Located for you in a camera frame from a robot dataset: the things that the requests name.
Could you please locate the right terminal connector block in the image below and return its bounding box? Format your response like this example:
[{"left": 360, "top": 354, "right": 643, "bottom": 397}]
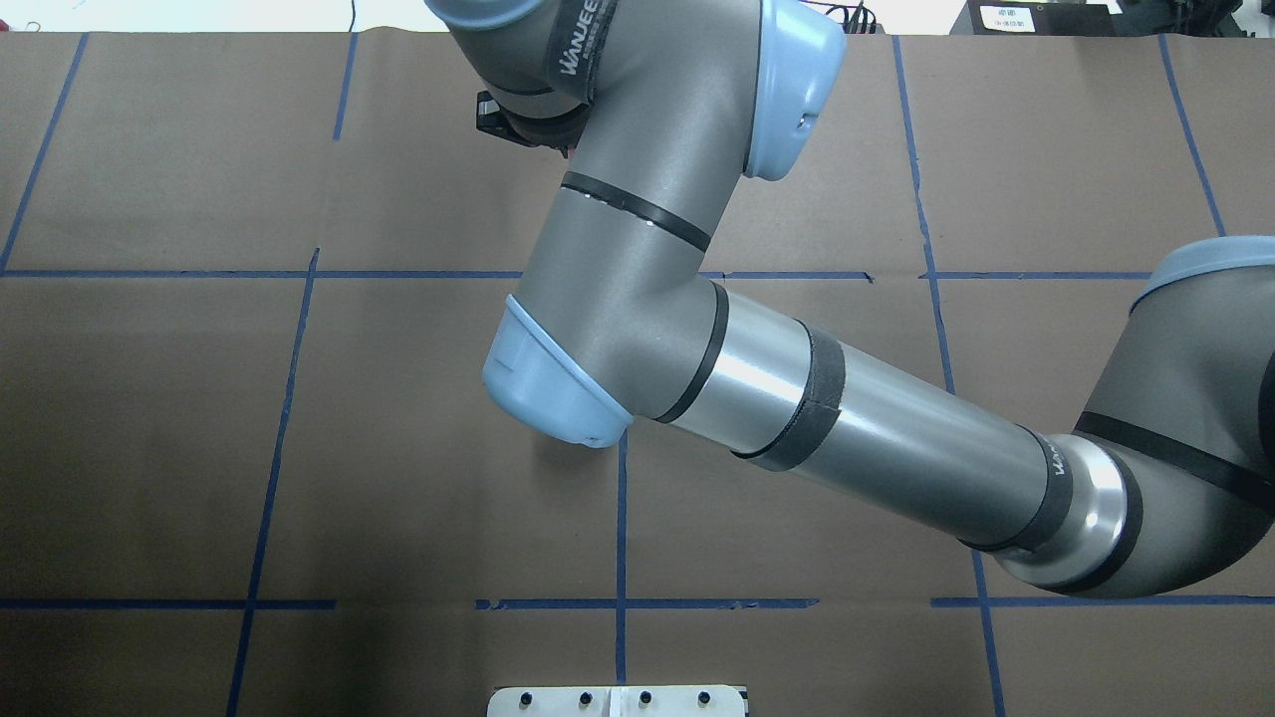
[{"left": 826, "top": 3, "right": 880, "bottom": 34}]

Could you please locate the black box with label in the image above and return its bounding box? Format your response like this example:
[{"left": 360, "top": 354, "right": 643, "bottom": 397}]
[{"left": 949, "top": 1, "right": 1119, "bottom": 37}]

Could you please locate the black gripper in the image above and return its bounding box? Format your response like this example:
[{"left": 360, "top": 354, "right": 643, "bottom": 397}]
[{"left": 476, "top": 91, "right": 592, "bottom": 158}]

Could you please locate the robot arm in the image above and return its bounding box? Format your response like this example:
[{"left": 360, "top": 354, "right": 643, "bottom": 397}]
[{"left": 428, "top": 1, "right": 1272, "bottom": 598}]

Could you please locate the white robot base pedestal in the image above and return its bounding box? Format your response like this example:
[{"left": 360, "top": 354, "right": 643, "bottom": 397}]
[{"left": 486, "top": 684, "right": 750, "bottom": 716}]

